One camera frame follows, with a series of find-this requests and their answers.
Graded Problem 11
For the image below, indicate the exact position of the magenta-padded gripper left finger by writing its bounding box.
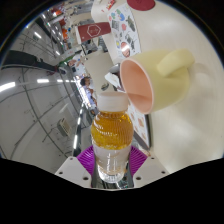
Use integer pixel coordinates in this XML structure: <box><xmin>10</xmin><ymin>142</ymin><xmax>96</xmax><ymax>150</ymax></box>
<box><xmin>54</xmin><ymin>144</ymin><xmax>100</xmax><ymax>190</ymax></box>

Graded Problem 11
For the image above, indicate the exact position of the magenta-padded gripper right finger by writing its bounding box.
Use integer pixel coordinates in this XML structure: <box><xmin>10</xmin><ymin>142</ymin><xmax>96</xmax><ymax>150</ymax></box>
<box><xmin>125</xmin><ymin>145</ymin><xmax>170</xmax><ymax>190</ymax></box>

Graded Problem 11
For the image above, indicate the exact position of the clear bottle with amber drink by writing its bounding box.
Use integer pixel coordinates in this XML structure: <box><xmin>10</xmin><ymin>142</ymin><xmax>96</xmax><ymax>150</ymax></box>
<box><xmin>90</xmin><ymin>92</ymin><xmax>135</xmax><ymax>184</ymax></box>

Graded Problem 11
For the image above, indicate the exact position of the ceiling air conditioner unit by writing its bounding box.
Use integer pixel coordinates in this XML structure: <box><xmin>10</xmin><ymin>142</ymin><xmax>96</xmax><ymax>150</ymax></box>
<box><xmin>57</xmin><ymin>117</ymin><xmax>73</xmax><ymax>138</ymax></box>

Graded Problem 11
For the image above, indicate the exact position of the printed paper tray liner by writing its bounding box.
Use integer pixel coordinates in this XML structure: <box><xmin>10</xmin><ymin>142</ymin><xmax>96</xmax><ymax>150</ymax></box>
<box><xmin>128</xmin><ymin>103</ymin><xmax>149</xmax><ymax>144</ymax></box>

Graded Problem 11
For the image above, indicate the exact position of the person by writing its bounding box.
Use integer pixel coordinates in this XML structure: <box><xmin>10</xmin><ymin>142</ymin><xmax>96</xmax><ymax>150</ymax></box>
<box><xmin>68</xmin><ymin>54</ymin><xmax>88</xmax><ymax>76</ymax></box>
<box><xmin>79</xmin><ymin>75</ymin><xmax>98</xmax><ymax>111</ymax></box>

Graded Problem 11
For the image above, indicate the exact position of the pale yellow mug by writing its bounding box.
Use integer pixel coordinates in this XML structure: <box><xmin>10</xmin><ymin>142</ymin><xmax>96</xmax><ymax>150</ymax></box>
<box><xmin>119</xmin><ymin>49</ymin><xmax>196</xmax><ymax>115</ymax></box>

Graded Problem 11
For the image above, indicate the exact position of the group of ceiling lights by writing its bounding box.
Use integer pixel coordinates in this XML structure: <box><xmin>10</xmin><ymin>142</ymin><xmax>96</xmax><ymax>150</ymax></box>
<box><xmin>0</xmin><ymin>13</ymin><xmax>88</xmax><ymax>151</ymax></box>

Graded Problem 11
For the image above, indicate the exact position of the white paper napkin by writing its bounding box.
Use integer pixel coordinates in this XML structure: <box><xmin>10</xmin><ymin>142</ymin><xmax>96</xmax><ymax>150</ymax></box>
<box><xmin>104</xmin><ymin>71</ymin><xmax>123</xmax><ymax>92</ymax></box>

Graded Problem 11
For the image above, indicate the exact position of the beige chair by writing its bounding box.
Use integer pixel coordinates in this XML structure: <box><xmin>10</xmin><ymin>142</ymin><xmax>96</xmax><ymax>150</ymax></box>
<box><xmin>83</xmin><ymin>51</ymin><xmax>116</xmax><ymax>98</ymax></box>

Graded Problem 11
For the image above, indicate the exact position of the red paper cup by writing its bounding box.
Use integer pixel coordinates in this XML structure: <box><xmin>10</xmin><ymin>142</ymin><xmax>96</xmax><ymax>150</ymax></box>
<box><xmin>77</xmin><ymin>21</ymin><xmax>112</xmax><ymax>44</ymax></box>

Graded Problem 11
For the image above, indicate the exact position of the colourful sticker leaflet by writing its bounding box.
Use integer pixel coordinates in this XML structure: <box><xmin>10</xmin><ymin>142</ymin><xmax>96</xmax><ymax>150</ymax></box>
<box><xmin>107</xmin><ymin>3</ymin><xmax>139</xmax><ymax>59</ymax></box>

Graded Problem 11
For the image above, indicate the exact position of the small red sachet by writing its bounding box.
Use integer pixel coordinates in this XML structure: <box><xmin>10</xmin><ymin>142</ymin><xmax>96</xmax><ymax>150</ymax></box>
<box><xmin>105</xmin><ymin>0</ymin><xmax>117</xmax><ymax>10</ymax></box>

